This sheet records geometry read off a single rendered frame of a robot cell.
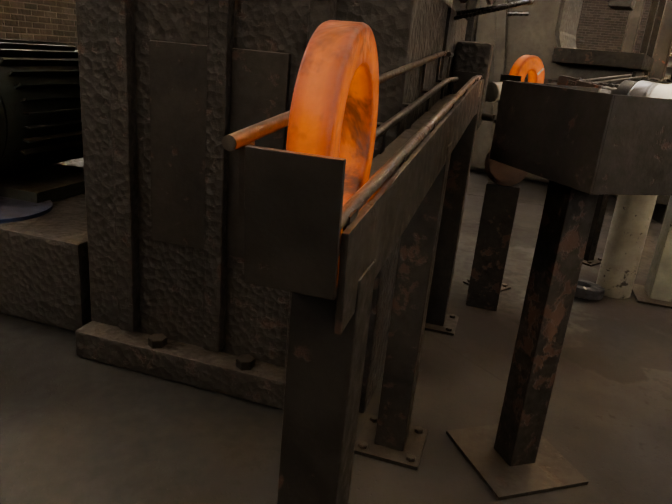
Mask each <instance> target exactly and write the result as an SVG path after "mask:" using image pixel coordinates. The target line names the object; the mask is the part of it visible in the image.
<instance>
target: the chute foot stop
mask: <svg viewBox="0 0 672 504"><path fill-rule="evenodd" d="M345 166H346V159H345V158H338V157H331V156H324V155H316V154H309V153H302V152H295V151H288V150H281V149H274V148H267V147H260V146H253V145H247V146H245V255H244V282H246V283H250V284H255V285H260V286H265V287H270V288H275V289H280V290H284V291H289V292H294V293H299V294H304V295H309V296H314V297H319V298H323V299H328V300H334V299H335V298H336V290H337V277H338V263H339V249H340V235H341V222H342V208H343V194H344V180H345Z"/></svg>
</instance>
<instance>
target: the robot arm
mask: <svg viewBox="0 0 672 504"><path fill-rule="evenodd" d="M582 80H583V79H582V78H574V77H569V76H564V75H559V79H558V82H557V85H568V86H579V87H591V88H599V93H607V94H615V95H628V96H640V97H652V98H665V99H672V84H660V83H655V82H650V81H644V80H641V81H638V82H635V81H631V80H625V81H623V82H622V83H621V84H620V85H618V84H608V83H596V82H591V81H586V80H583V81H582Z"/></svg>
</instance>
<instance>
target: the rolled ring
mask: <svg viewBox="0 0 672 504"><path fill-rule="evenodd" d="M378 99H379V65H378V54H377V47H376V42H375V38H374V34H373V32H372V29H371V28H370V26H369V25H367V24H365V23H363V22H352V21H339V20H328V21H325V22H323V23H322V24H320V25H319V26H318V27H317V29H316V30H315V32H314V33H313V35H312V37H311V38H310V41H309V43H308V45H307V47H306V50H305V53H304V55H303V58H302V61H301V64H300V68H299V71H298V75H297V79H296V83H295V87H294V92H293V97H292V102H291V108H290V115H289V123H288V132H287V143H286V150H288V151H295V152H302V153H309V154H316V155H324V156H331V157H338V158H345V159H346V166H345V180H344V194H343V205H344V204H345V203H346V202H347V201H348V200H349V199H350V198H351V197H352V196H353V195H354V194H355V193H356V192H357V191H358V190H359V189H360V188H361V187H362V186H363V185H364V184H365V183H366V182H367V181H368V180H369V175H370V170H371V164H372V158H373V151H374V144H375V136H376V127H377V116H378Z"/></svg>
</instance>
